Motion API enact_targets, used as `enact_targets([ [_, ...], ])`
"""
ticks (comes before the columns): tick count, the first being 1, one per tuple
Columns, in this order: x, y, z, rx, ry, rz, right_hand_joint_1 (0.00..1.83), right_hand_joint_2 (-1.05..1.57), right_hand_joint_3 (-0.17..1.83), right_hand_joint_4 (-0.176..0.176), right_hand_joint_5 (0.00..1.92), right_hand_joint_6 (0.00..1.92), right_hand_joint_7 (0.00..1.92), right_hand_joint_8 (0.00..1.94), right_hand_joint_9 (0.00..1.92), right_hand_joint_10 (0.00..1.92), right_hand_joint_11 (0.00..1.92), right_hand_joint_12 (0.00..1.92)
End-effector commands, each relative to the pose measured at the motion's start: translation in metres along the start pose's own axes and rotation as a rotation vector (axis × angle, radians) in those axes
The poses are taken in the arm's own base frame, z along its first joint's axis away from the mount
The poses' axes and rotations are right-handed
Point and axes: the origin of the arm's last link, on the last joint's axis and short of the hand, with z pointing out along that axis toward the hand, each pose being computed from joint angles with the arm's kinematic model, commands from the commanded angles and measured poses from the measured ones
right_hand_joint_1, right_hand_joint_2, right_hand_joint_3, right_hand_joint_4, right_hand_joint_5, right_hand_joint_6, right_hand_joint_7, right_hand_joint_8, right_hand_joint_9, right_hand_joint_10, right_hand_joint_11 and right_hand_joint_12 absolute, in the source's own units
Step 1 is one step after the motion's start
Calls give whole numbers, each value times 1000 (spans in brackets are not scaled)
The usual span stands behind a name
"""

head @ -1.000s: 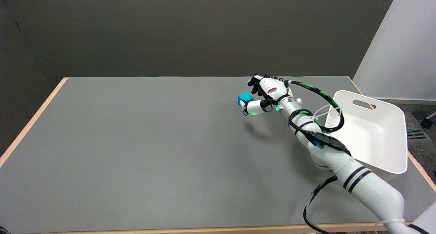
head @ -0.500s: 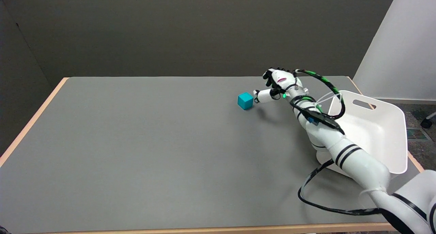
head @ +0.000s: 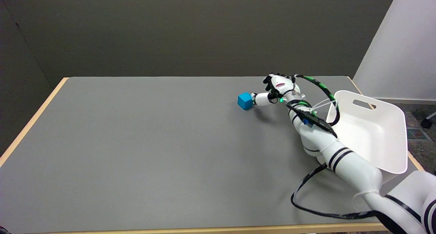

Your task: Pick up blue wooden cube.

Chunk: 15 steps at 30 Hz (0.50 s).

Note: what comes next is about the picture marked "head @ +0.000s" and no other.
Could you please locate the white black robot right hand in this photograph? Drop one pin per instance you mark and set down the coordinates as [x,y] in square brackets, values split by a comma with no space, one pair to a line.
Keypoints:
[281,84]

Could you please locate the blue wooden cube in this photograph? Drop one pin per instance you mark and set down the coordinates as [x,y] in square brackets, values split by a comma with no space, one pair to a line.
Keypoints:
[244,101]

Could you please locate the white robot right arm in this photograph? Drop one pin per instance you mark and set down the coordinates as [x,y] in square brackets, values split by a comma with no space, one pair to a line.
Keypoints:
[354,166]

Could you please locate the white plastic bin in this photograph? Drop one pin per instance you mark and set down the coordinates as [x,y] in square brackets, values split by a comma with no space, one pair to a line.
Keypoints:
[374,135]

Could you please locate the metal floor vent grille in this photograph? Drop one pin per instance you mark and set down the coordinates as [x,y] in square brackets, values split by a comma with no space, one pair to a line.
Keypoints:
[417,134]

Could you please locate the black chair caster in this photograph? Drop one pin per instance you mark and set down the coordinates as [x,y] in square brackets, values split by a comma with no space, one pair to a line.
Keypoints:
[427,121]

